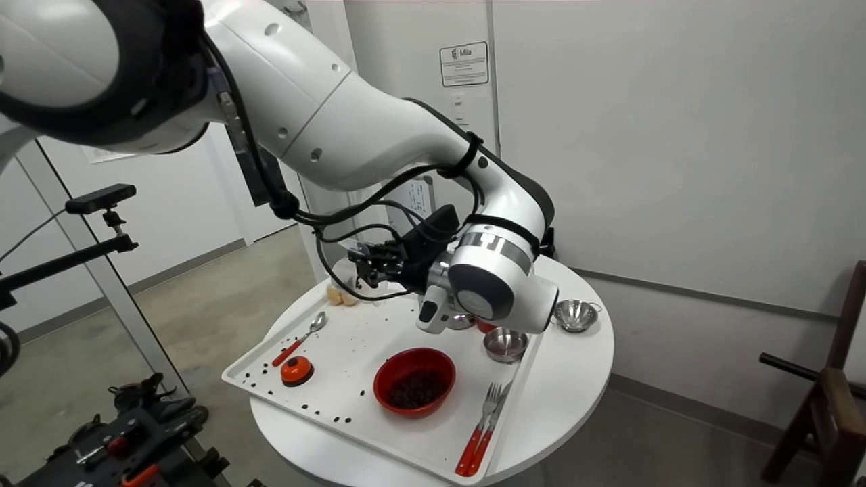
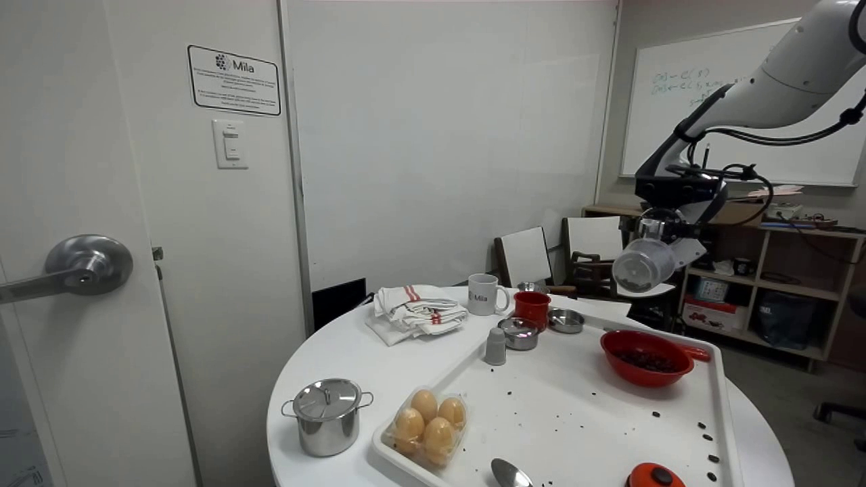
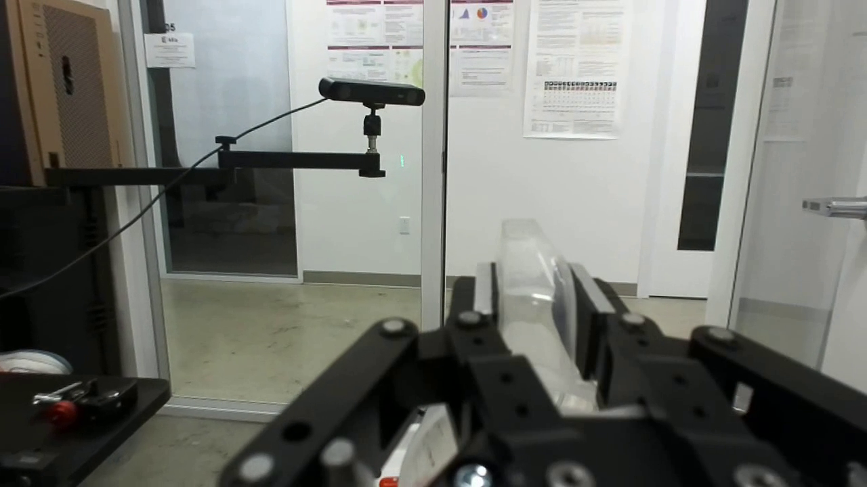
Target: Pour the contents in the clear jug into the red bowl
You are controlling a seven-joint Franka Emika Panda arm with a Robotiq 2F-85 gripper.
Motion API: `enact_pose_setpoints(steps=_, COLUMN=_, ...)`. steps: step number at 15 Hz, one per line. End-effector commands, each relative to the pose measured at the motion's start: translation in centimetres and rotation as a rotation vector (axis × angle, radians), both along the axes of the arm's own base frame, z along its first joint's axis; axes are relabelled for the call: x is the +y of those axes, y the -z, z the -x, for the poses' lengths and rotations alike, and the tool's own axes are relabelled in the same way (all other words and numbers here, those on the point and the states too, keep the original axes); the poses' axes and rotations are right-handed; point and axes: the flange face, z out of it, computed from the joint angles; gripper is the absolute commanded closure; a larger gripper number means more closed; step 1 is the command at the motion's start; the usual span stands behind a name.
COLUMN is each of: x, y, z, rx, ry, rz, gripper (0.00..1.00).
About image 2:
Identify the dark beans pile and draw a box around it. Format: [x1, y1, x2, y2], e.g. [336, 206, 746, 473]
[620, 347, 678, 374]

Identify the white mug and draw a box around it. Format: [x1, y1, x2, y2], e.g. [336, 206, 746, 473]
[465, 271, 514, 320]

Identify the golden bread roll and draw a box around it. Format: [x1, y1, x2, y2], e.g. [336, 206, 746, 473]
[418, 414, 460, 470]
[409, 387, 441, 421]
[390, 402, 428, 454]
[438, 394, 467, 433]

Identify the red and white box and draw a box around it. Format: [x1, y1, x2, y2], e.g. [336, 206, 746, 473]
[678, 295, 751, 340]

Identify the white plastic tray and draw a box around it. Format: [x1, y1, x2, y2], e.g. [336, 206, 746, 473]
[368, 309, 746, 487]

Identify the wooden shelf unit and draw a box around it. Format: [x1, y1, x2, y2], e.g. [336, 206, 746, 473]
[580, 202, 866, 367]

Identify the white square panel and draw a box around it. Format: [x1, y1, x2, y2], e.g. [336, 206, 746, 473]
[497, 225, 553, 291]
[566, 214, 628, 264]

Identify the steel pot with lid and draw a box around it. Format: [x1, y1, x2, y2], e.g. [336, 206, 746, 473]
[277, 376, 375, 460]

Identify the silver door handle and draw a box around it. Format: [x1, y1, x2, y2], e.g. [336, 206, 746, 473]
[0, 229, 137, 305]

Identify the small open steel bowl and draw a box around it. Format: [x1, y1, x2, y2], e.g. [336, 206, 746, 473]
[545, 305, 590, 336]

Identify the red bowl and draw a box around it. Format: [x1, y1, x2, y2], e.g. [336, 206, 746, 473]
[597, 326, 698, 389]

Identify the steel shaker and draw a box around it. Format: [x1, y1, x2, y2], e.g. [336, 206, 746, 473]
[482, 325, 509, 367]

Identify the orange lid with black knob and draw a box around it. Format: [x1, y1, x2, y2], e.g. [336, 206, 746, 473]
[621, 460, 686, 487]

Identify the white light switch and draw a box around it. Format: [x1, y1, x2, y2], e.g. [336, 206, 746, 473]
[210, 115, 252, 172]

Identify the red mug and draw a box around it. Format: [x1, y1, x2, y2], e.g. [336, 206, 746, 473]
[510, 290, 553, 332]

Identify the brown cardboard box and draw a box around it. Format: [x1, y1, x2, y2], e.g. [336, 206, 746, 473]
[720, 198, 769, 228]

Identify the small steel bowl with lid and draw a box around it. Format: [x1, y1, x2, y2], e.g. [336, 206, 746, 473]
[494, 316, 541, 355]

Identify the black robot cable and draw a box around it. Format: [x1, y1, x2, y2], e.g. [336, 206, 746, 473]
[674, 88, 866, 232]

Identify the white wall sign plaque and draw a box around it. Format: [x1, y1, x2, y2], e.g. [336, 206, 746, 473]
[183, 42, 284, 119]

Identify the large wall whiteboard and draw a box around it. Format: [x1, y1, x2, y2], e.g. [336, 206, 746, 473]
[620, 17, 866, 192]

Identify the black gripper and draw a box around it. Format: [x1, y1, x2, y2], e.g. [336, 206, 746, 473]
[633, 165, 727, 244]

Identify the black bag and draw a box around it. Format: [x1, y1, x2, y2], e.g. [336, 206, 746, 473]
[750, 291, 823, 352]

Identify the black box on floor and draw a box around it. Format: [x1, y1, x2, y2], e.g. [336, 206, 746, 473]
[310, 276, 371, 332]

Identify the white cloth with red stripes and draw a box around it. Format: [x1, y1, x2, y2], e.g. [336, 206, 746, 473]
[365, 280, 470, 349]

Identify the spoon with red handle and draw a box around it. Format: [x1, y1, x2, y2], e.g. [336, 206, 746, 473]
[486, 454, 543, 487]

